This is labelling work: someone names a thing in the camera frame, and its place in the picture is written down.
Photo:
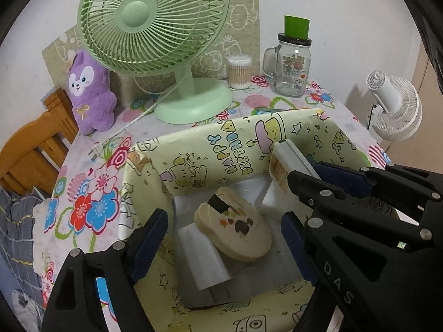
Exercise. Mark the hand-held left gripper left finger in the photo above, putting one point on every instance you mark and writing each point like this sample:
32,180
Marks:
150,245

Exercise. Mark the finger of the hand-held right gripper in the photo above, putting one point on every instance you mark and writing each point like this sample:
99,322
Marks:
339,283
339,176

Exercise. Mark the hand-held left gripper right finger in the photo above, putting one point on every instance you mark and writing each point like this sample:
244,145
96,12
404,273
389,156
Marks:
294,245

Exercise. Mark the white plastic box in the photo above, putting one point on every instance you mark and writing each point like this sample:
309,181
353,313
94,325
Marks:
200,259

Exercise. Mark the white rectangular box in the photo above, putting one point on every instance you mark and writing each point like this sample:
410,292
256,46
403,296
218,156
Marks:
280,169

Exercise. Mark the cream toast-shaped case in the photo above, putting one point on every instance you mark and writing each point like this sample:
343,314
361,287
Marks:
235,228

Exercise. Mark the yellow cartoon storage box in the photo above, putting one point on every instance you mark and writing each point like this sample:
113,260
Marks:
207,145

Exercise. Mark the white floor fan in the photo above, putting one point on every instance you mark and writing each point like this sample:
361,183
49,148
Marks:
398,110

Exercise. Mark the glass jar mug green lid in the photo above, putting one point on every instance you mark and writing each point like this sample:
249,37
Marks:
290,69

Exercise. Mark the grey plaid pillow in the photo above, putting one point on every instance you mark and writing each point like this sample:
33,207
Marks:
14,235

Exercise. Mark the beige wooden door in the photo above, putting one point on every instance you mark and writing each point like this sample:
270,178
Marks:
429,72

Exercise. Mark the cotton swab container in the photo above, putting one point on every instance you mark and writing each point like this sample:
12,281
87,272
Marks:
238,72

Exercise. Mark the wooden bed headboard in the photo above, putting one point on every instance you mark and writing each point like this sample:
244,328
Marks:
31,152

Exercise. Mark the purple plush toy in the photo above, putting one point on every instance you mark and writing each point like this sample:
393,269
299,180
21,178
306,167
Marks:
91,96

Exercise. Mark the green patterned cardboard panel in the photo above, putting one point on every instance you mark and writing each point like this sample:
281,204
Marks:
238,3

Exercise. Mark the green desk fan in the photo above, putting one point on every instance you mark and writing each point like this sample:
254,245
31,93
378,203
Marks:
138,10

